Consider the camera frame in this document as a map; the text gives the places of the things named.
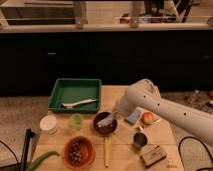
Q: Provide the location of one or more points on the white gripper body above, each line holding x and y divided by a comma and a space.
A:
121, 108

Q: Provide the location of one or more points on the light blue towel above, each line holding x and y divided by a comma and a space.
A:
105, 118

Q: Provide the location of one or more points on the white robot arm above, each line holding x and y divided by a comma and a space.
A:
142, 94

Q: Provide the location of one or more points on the purple bowl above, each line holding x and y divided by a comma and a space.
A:
104, 130

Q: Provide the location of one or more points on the orange bowl with beans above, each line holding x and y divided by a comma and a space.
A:
78, 153

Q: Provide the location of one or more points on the blue sponge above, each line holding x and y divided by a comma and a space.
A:
133, 117

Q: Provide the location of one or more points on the red apple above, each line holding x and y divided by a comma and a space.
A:
147, 118

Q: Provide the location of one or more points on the metal measuring cup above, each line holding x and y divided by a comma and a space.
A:
139, 139

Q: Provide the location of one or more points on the white plastic utensil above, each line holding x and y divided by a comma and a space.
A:
73, 104

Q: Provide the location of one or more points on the green plastic cup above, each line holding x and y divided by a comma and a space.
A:
76, 121

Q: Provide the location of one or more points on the green plastic tray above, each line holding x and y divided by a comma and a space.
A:
70, 90

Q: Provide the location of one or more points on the brown wooden block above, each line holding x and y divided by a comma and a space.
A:
153, 156

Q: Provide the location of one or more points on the white round container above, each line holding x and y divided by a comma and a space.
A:
48, 124

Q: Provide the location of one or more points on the black stand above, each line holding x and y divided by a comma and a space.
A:
29, 134

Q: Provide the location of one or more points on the green pepper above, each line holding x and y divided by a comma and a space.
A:
40, 159

